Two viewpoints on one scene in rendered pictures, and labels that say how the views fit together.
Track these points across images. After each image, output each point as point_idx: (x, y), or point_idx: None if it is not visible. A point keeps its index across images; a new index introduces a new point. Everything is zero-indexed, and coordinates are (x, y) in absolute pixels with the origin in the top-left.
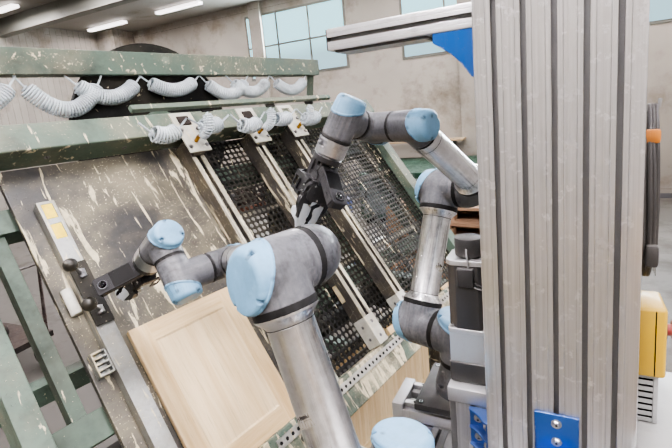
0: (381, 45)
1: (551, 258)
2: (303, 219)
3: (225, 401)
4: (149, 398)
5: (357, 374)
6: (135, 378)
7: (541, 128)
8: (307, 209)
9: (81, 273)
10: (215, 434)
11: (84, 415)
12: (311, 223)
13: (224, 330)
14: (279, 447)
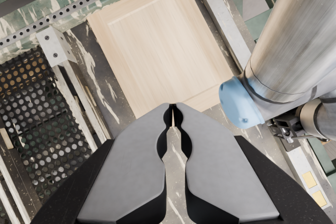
0: None
1: None
2: (199, 132)
3: (159, 31)
4: (227, 34)
5: (8, 41)
6: (238, 49)
7: None
8: (212, 181)
9: (292, 136)
10: (170, 7)
11: (257, 39)
12: (144, 125)
13: (155, 93)
14: None
